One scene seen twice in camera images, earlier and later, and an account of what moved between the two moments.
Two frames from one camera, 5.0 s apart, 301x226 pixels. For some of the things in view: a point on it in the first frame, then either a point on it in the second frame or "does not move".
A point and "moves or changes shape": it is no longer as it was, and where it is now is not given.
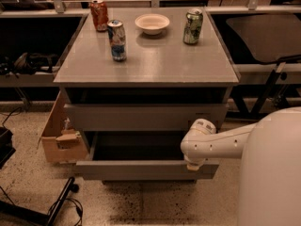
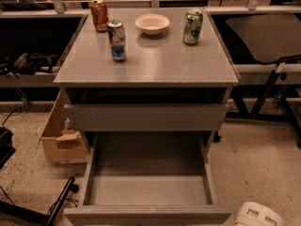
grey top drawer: (150, 117) does not move
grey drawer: (140, 155) moves or changes shape
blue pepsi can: (118, 40) does not move
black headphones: (27, 63) does not move
